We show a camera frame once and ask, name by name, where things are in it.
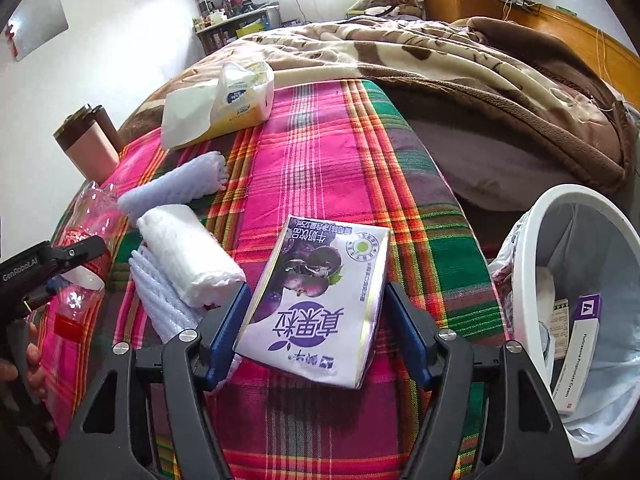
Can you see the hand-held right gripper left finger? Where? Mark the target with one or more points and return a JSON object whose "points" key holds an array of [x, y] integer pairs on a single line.
{"points": [[227, 330]]}

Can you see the pale blue foam net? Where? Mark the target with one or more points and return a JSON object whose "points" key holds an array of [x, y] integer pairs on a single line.
{"points": [[170, 185]]}

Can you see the wooden headboard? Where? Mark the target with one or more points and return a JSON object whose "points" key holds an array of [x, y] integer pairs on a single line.
{"points": [[575, 40]]}

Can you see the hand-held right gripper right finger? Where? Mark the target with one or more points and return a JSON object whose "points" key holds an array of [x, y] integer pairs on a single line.
{"points": [[407, 330]]}

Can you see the red hanging ornament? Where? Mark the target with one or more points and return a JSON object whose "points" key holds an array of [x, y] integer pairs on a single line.
{"points": [[10, 40]]}

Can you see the flat white foam net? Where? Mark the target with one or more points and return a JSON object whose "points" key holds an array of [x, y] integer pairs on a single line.
{"points": [[160, 300]]}

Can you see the small white box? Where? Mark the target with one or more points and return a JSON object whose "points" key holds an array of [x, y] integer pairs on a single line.
{"points": [[561, 327]]}

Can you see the clear plastic bottle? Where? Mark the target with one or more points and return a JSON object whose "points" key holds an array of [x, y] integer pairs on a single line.
{"points": [[90, 215]]}

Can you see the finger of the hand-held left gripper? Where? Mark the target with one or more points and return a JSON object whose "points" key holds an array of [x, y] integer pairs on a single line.
{"points": [[80, 250]]}

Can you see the purple white medicine box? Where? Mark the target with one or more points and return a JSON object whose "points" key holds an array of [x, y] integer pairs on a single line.
{"points": [[582, 355]]}

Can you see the yellow tissue pack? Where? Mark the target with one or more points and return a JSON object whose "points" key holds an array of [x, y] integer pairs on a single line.
{"points": [[240, 100]]}

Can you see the pink mug with brown lid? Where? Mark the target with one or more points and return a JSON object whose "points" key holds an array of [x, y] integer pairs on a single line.
{"points": [[87, 145]]}

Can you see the white trash bin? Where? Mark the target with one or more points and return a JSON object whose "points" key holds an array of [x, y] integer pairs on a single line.
{"points": [[530, 260]]}

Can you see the plaid cloth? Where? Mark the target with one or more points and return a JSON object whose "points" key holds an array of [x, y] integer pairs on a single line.
{"points": [[325, 170]]}

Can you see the cluttered desk shelf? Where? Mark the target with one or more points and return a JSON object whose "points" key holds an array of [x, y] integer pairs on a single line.
{"points": [[235, 25]]}

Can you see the brown patterned blanket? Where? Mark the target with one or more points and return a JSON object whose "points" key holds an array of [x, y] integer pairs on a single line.
{"points": [[425, 60]]}

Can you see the purple milk carton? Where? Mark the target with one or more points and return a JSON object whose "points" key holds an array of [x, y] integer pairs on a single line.
{"points": [[310, 300]]}

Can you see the rolled white foam net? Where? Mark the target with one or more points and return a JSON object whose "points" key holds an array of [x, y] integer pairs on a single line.
{"points": [[185, 250]]}

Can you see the person's left hand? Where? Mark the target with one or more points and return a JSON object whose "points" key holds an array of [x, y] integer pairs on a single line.
{"points": [[34, 360]]}

